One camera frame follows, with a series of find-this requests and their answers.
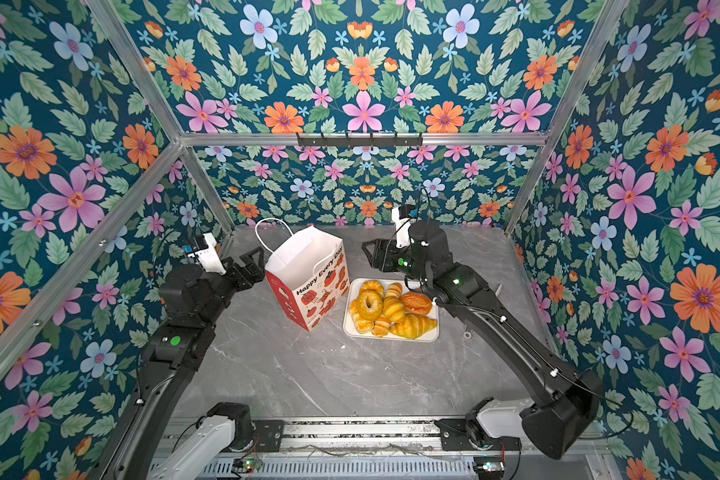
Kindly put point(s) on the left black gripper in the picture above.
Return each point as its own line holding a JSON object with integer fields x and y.
{"x": 255, "y": 270}

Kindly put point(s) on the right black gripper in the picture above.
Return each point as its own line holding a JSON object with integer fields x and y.
{"x": 382, "y": 246}

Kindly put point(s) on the round orange bun fake bread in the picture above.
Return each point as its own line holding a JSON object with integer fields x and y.
{"x": 374, "y": 286}

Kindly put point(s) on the yellow ring bagel fake bread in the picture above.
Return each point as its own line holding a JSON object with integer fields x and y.
{"x": 369, "y": 305}

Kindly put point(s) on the brown croissant fake bread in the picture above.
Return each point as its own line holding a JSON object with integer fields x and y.
{"x": 416, "y": 303}

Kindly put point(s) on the white red paper bag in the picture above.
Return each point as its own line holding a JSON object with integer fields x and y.
{"x": 308, "y": 274}

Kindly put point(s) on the yellow fake bread piece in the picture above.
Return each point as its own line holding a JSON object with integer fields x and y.
{"x": 378, "y": 327}

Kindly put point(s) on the yellow striped croissant fake bread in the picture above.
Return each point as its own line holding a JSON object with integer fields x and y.
{"x": 413, "y": 326}

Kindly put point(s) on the long twisted fake bread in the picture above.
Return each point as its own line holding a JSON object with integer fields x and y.
{"x": 393, "y": 309}

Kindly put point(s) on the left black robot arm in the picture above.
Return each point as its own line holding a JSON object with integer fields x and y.
{"x": 169, "y": 362}

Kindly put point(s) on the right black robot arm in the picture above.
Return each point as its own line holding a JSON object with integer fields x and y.
{"x": 561, "y": 403}

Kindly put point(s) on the white rectangular tray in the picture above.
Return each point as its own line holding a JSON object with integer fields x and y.
{"x": 348, "y": 326}

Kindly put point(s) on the black hook rack bar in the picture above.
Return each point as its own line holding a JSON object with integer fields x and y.
{"x": 347, "y": 140}

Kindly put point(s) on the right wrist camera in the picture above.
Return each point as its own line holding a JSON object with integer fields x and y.
{"x": 403, "y": 217}

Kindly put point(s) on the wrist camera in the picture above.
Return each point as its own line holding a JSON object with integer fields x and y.
{"x": 203, "y": 250}
{"x": 403, "y": 217}

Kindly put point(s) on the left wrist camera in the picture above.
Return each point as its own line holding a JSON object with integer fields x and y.
{"x": 203, "y": 250}

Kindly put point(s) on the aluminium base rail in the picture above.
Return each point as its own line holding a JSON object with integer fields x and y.
{"x": 367, "y": 436}

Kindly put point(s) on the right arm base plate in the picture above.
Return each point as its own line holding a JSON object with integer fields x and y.
{"x": 459, "y": 434}

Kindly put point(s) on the white slotted cable duct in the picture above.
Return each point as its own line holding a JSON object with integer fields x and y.
{"x": 401, "y": 467}

